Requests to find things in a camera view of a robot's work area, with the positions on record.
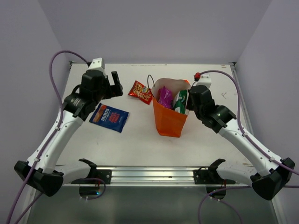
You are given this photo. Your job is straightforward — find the green snack bag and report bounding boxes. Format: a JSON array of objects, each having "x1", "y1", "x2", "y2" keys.
[{"x1": 173, "y1": 90, "x2": 188, "y2": 114}]

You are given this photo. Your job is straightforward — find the red snack packet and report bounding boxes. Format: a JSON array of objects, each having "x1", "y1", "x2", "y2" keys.
[{"x1": 128, "y1": 80, "x2": 153, "y2": 105}]

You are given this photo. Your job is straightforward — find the purple snack bag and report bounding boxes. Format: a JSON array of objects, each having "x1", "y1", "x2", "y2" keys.
[{"x1": 158, "y1": 86, "x2": 173, "y2": 110}]

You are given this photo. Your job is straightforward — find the blue Burts crisps bag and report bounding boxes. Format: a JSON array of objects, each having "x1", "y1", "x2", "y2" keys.
[{"x1": 89, "y1": 103, "x2": 129, "y2": 133}]

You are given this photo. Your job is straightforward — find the orange paper bag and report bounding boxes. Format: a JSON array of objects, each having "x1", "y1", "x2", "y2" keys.
[{"x1": 147, "y1": 75, "x2": 191, "y2": 138}]

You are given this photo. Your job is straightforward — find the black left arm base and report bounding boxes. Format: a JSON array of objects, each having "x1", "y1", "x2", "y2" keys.
[{"x1": 71, "y1": 159, "x2": 112, "y2": 184}]

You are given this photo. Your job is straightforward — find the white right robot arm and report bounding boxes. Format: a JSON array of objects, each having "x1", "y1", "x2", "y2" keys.
[{"x1": 187, "y1": 85, "x2": 295, "y2": 200}]

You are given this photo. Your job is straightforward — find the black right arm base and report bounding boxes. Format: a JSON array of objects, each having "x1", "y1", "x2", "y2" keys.
[{"x1": 193, "y1": 159, "x2": 236, "y2": 185}]

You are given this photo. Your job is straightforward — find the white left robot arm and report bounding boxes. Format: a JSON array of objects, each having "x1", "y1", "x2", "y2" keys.
[{"x1": 14, "y1": 69, "x2": 123, "y2": 197}]

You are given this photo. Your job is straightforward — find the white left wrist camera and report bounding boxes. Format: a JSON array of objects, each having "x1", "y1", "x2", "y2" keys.
[{"x1": 88, "y1": 57, "x2": 105, "y2": 73}]

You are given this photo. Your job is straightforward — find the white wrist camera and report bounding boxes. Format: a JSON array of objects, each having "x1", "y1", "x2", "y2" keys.
[
  {"x1": 193, "y1": 72, "x2": 212, "y2": 89},
  {"x1": 88, "y1": 57, "x2": 105, "y2": 73}
]

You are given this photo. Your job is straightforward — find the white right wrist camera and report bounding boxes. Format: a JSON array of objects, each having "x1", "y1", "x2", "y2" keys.
[{"x1": 193, "y1": 72, "x2": 212, "y2": 89}]

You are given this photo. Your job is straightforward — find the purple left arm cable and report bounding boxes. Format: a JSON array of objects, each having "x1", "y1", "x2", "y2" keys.
[{"x1": 5, "y1": 50, "x2": 92, "y2": 224}]

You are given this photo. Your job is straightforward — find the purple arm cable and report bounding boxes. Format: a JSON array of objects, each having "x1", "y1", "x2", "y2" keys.
[
  {"x1": 200, "y1": 70, "x2": 299, "y2": 189},
  {"x1": 5, "y1": 50, "x2": 92, "y2": 224}
]

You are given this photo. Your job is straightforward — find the aluminium table edge rail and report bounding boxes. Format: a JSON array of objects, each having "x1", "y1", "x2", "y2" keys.
[{"x1": 229, "y1": 62, "x2": 254, "y2": 134}]

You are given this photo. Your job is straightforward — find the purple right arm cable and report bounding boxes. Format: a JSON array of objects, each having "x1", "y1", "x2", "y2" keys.
[{"x1": 200, "y1": 70, "x2": 299, "y2": 189}]

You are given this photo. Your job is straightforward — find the aluminium front mounting rail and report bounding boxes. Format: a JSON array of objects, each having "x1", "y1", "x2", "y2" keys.
[{"x1": 58, "y1": 165, "x2": 236, "y2": 186}]

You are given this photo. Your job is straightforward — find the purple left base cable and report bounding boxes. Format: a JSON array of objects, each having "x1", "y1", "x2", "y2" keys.
[{"x1": 78, "y1": 178, "x2": 106, "y2": 201}]

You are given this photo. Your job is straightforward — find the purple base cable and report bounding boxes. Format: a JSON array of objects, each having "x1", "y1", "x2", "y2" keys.
[
  {"x1": 78, "y1": 178, "x2": 106, "y2": 201},
  {"x1": 197, "y1": 185, "x2": 253, "y2": 224}
]

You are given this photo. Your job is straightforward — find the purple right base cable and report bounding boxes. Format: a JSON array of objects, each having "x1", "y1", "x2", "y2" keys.
[{"x1": 197, "y1": 185, "x2": 253, "y2": 224}]

